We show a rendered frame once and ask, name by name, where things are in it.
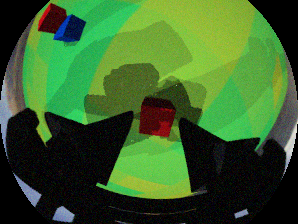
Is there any small blue cube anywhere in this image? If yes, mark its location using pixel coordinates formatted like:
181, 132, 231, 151
53, 15, 86, 43

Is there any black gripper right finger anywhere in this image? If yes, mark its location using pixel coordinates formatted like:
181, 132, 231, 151
178, 117, 261, 193

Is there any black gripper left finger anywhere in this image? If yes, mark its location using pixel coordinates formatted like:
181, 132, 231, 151
45, 111, 133, 185

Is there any red cube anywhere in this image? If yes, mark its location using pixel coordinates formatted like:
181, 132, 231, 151
138, 96, 176, 137
37, 3, 68, 34

